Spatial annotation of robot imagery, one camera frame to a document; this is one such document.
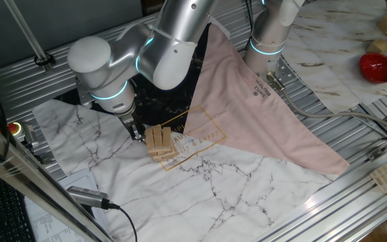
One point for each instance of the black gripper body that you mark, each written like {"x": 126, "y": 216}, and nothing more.
{"x": 129, "y": 121}

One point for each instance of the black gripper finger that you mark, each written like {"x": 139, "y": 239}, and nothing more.
{"x": 134, "y": 133}
{"x": 141, "y": 131}

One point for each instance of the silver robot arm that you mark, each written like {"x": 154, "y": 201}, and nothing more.
{"x": 113, "y": 67}

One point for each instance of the stacked wooden jenga blocks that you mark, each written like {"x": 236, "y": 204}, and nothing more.
{"x": 165, "y": 155}

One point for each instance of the pink black marble tablecloth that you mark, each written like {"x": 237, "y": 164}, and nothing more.
{"x": 213, "y": 201}

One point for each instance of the grey metal box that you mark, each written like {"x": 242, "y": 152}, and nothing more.
{"x": 29, "y": 134}

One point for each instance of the red emergency stop button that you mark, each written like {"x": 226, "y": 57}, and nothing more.
{"x": 14, "y": 129}

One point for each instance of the printed paper stack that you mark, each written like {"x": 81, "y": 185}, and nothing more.
{"x": 45, "y": 225}

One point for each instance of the grey metal pole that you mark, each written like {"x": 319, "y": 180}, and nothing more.
{"x": 26, "y": 32}

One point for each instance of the black keyboard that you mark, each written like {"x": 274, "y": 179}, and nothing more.
{"x": 2, "y": 215}

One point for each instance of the white gold-veined marble sheet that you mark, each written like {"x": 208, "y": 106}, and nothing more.
{"x": 331, "y": 50}

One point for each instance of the red bowl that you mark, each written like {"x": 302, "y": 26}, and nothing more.
{"x": 378, "y": 69}

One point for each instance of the silver box camera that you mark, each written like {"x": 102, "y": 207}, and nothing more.
{"x": 86, "y": 196}

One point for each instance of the aluminium frame bar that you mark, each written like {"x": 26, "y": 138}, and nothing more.
{"x": 29, "y": 181}

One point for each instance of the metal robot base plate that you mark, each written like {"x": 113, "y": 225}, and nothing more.
{"x": 286, "y": 72}

